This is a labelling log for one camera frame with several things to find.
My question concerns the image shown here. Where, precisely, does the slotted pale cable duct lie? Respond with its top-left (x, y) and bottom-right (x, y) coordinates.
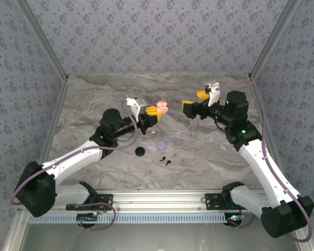
top-left (28, 212), bottom-right (229, 224)

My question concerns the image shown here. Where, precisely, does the aluminium corner post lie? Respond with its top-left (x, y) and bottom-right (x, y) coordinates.
top-left (248, 0), bottom-right (303, 81)
top-left (14, 0), bottom-right (69, 82)

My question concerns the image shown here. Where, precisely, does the black controller board with LED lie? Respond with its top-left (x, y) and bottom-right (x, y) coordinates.
top-left (226, 213), bottom-right (248, 227)
top-left (76, 213), bottom-right (99, 228)

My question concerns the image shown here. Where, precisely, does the pink earbud charging case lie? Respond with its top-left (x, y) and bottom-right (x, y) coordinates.
top-left (156, 100), bottom-right (170, 115)

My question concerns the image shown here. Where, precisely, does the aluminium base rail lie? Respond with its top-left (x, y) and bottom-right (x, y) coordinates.
top-left (52, 189), bottom-right (267, 211)

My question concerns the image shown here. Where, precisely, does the aluminium side rail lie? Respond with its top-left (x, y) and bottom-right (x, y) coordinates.
top-left (249, 77), bottom-right (314, 251)
top-left (1, 78), bottom-right (69, 251)

